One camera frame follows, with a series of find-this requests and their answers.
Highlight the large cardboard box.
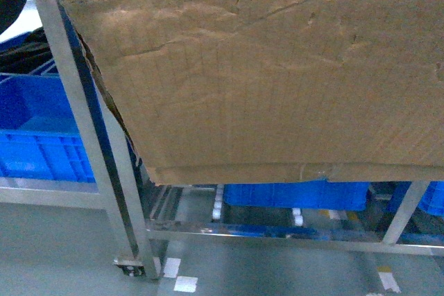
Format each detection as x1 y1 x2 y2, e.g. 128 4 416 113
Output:
61 0 443 185

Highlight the blue plastic crate lower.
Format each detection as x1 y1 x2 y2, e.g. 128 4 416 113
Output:
223 180 370 211

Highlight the blue plastic crate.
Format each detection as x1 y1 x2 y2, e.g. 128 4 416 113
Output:
223 180 370 211
1 75 95 183

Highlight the blue plastic crate left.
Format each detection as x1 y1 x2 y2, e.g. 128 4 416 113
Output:
1 75 95 183

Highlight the stainless steel shelf frame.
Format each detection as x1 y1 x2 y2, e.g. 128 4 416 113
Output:
1 0 443 279

